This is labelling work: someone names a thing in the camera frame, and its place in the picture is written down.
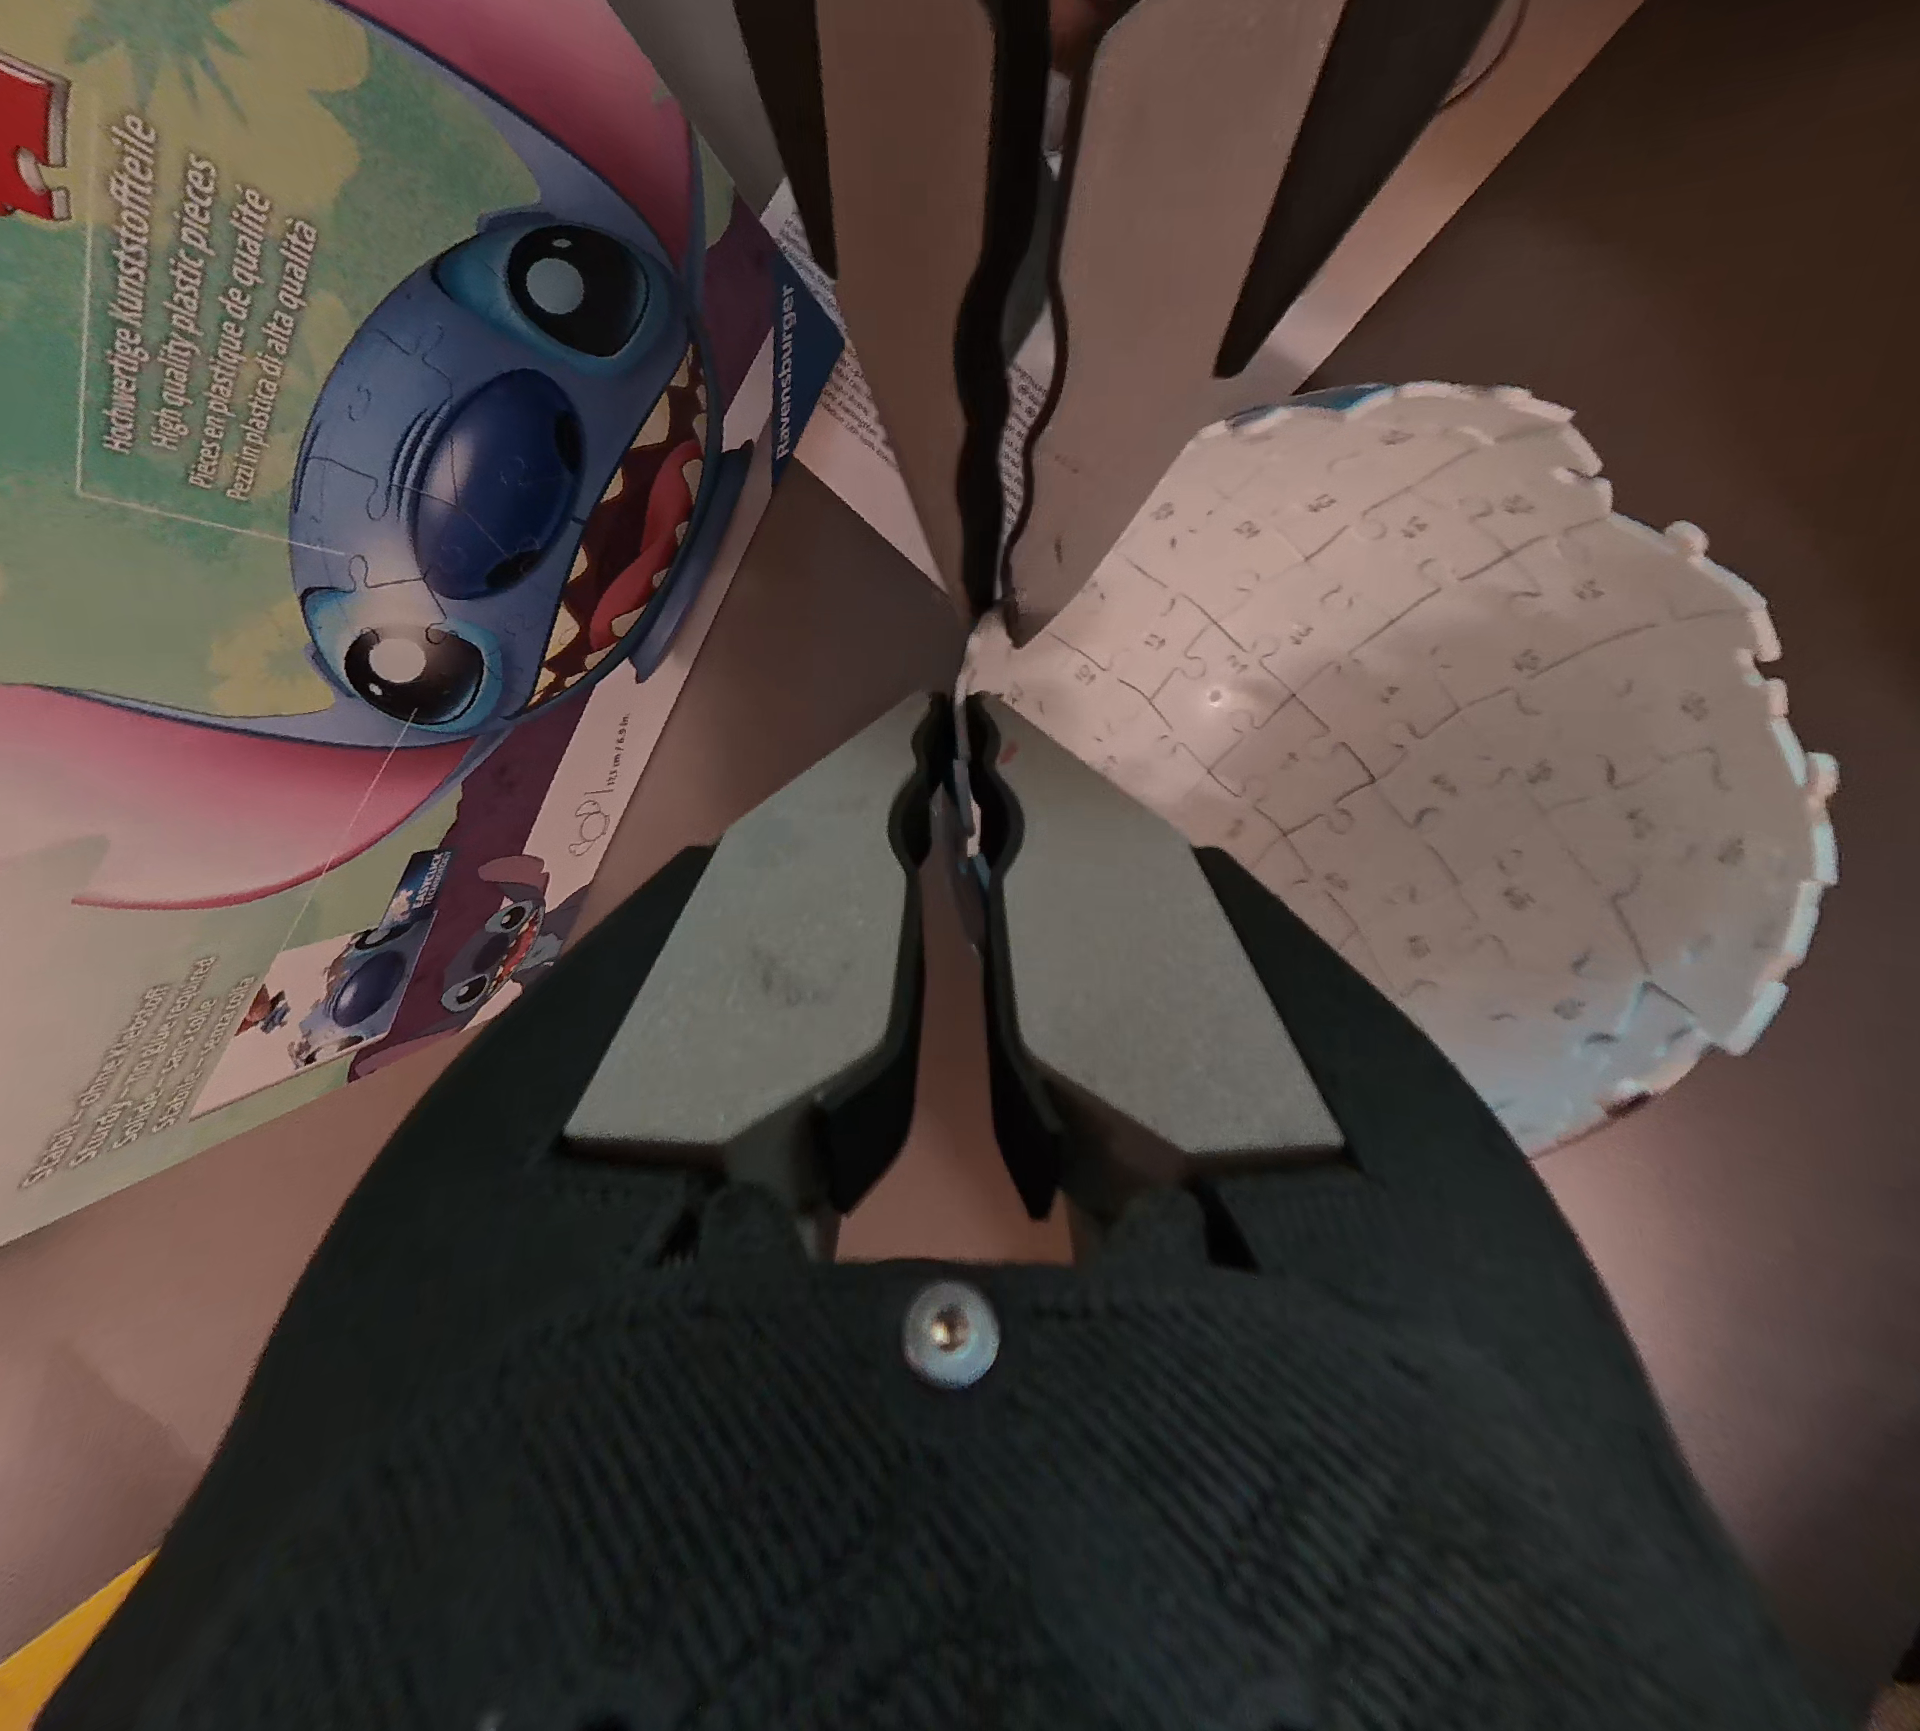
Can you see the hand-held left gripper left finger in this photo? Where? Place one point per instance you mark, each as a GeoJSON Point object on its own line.
{"type": "Point", "coordinates": [753, 993]}

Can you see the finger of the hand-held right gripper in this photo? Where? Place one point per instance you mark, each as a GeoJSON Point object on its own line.
{"type": "Point", "coordinates": [1197, 160]}
{"type": "Point", "coordinates": [896, 188]}

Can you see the partly built blue puzzle ball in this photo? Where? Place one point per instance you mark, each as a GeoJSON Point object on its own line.
{"type": "Point", "coordinates": [1426, 742]}

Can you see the yellow plastic bin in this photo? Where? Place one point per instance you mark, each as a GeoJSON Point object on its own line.
{"type": "Point", "coordinates": [61, 1651]}

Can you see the white instruction leaflet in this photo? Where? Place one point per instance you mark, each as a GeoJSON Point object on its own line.
{"type": "Point", "coordinates": [871, 428]}

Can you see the printed cardboard puzzle box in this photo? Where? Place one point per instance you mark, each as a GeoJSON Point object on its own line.
{"type": "Point", "coordinates": [224, 490]}

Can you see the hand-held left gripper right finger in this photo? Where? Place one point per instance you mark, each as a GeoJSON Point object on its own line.
{"type": "Point", "coordinates": [1157, 993]}

